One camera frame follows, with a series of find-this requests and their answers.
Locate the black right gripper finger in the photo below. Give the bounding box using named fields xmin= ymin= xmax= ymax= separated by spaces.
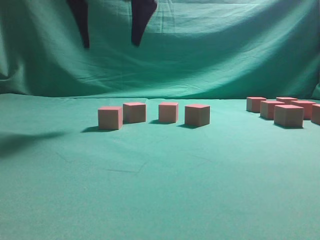
xmin=131 ymin=0 xmax=158 ymax=47

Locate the red cube column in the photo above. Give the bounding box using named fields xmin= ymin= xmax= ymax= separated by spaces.
xmin=123 ymin=102 xmax=147 ymax=124
xmin=184 ymin=104 xmax=211 ymax=127
xmin=273 ymin=104 xmax=304 ymax=128
xmin=246 ymin=96 xmax=267 ymax=113
xmin=290 ymin=100 xmax=316 ymax=120
xmin=311 ymin=104 xmax=320 ymax=125
xmin=276 ymin=97 xmax=298 ymax=105
xmin=260 ymin=100 xmax=285 ymax=120

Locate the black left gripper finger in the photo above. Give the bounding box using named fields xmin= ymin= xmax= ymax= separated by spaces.
xmin=66 ymin=0 xmax=90 ymax=49

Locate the green cloth backdrop and cover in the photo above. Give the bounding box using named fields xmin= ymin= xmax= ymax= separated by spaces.
xmin=0 ymin=0 xmax=320 ymax=240

